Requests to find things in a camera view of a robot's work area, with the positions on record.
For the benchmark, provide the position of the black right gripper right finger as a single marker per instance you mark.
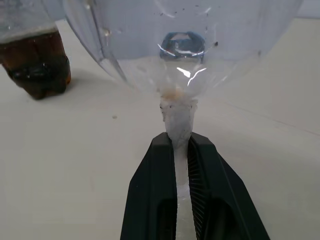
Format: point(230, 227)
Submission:
point(220, 200)

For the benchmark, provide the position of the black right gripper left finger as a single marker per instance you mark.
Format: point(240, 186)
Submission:
point(150, 195)

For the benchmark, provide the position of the clear plastic wine glass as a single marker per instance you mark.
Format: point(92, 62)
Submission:
point(180, 120)

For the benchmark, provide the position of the dark drink bottle yellow cap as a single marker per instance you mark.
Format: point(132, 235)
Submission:
point(37, 55)

